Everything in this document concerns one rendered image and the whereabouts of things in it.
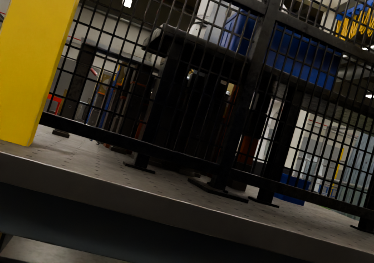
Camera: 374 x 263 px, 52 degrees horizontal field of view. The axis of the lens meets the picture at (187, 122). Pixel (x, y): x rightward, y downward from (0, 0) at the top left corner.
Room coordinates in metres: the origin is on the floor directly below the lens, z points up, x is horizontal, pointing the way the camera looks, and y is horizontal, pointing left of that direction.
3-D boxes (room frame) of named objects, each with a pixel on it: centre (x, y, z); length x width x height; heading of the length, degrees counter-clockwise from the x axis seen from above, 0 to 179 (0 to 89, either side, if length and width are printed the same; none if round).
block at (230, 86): (1.40, -0.10, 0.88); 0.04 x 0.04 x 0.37; 18
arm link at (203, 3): (1.44, 0.04, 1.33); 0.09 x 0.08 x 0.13; 58
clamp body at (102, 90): (2.39, 0.55, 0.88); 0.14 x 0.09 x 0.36; 108
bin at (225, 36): (1.05, -0.18, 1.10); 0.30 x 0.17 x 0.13; 102
